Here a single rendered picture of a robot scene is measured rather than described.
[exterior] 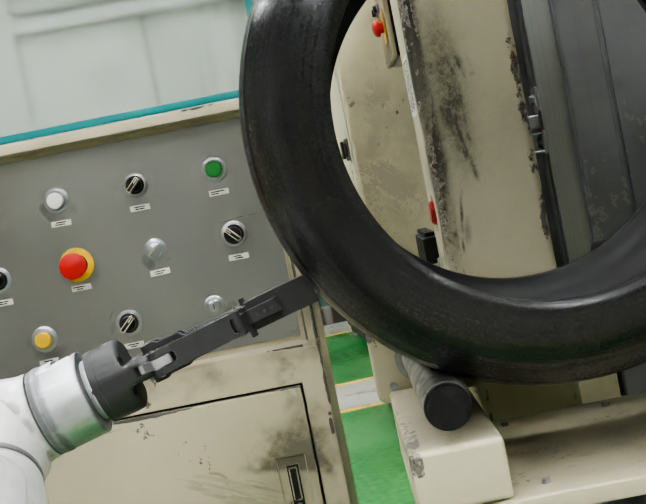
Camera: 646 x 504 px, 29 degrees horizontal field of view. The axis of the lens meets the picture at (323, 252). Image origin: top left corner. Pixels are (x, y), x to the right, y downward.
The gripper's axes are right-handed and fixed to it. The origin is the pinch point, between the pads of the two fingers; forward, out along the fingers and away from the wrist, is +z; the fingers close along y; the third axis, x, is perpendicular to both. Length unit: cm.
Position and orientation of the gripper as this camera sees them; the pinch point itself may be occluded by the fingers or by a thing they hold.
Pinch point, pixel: (281, 301)
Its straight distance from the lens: 125.1
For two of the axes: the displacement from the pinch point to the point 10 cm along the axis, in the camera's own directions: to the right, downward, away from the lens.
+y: 0.0, -0.5, 10.0
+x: 4.3, 9.0, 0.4
